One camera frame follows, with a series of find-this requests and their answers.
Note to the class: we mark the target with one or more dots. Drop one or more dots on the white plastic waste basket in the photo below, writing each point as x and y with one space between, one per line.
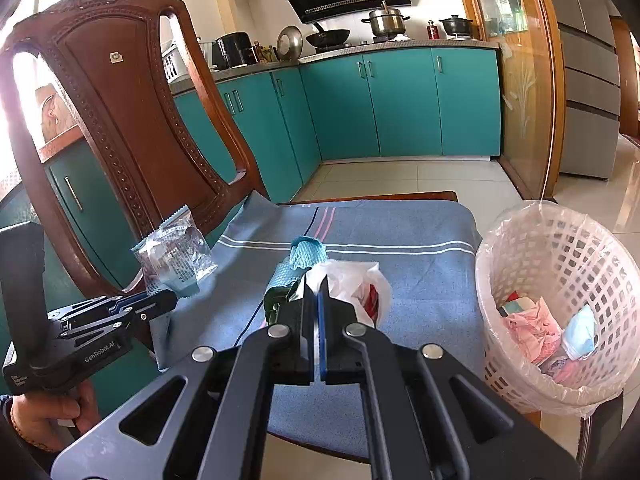
621 285

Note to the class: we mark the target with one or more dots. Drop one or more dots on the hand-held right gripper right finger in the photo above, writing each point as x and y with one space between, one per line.
323 340

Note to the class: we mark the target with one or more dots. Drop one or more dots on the red bottle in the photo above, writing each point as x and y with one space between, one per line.
431 31

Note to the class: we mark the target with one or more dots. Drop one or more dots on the round steel lid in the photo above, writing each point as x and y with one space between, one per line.
291 42

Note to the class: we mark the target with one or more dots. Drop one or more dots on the white plastic bag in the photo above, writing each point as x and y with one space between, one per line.
350 277

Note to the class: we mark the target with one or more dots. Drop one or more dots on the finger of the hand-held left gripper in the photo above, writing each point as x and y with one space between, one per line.
125 321
115 301

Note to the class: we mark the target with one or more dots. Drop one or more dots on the steel stockpot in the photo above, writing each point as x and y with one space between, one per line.
387 22

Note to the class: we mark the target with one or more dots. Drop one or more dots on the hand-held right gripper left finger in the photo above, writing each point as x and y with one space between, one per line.
295 325

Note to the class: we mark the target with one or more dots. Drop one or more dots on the teal kitchen cabinets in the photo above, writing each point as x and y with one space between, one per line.
400 105

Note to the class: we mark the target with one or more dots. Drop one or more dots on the black wok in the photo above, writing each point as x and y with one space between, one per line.
330 36

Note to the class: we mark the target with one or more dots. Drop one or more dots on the pink packet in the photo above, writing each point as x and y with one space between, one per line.
530 330

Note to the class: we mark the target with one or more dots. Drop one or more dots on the blue striped cloth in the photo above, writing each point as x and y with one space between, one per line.
425 285

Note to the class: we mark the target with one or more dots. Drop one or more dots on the person's left hand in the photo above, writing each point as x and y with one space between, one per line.
45 420

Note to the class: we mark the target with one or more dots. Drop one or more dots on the wooden cutting board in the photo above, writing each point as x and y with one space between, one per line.
52 115

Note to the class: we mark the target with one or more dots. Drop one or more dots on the white plastic crate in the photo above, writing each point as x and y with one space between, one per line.
172 65

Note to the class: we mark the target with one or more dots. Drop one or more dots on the black casserole pot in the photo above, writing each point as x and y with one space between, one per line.
456 27

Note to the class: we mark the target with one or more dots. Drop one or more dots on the dark green packet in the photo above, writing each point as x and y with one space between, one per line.
280 302

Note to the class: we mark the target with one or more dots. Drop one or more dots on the grey refrigerator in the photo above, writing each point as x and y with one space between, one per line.
585 85

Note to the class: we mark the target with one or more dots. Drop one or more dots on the carved wooden chair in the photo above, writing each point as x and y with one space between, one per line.
100 125

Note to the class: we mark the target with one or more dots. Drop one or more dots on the teal wrapper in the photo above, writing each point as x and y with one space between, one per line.
305 255

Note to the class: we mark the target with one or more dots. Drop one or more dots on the wooden framed glass door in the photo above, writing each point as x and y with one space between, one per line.
530 75

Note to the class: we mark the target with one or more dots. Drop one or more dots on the blue face mask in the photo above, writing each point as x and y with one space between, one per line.
580 332

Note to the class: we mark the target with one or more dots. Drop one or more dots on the black metal frame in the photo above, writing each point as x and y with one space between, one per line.
605 432

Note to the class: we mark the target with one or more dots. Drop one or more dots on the clear plastic wrapper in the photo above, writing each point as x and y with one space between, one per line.
172 255

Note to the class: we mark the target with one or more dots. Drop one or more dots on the black air fryer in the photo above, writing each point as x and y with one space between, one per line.
234 50

